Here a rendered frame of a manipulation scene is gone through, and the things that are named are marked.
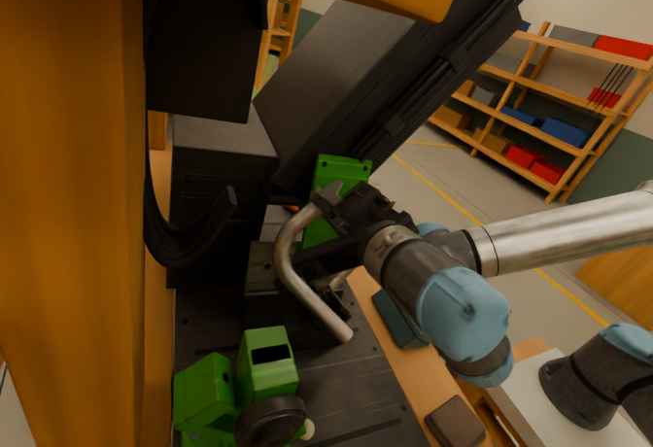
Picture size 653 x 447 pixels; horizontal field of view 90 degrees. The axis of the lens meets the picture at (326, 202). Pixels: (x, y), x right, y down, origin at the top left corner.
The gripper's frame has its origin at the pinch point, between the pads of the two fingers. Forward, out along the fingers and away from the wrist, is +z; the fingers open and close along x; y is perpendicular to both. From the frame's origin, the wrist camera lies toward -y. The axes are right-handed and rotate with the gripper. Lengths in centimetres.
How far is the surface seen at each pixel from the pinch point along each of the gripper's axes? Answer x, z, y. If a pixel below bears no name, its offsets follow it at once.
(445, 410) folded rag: -40.8, -19.6, -5.8
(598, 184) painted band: -396, 215, 362
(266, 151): 10.7, 9.2, -0.7
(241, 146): 14.1, 9.9, -3.7
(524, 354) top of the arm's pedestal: -74, -8, 20
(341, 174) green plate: 0.4, 2.6, 7.3
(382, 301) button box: -36.4, 5.6, -1.3
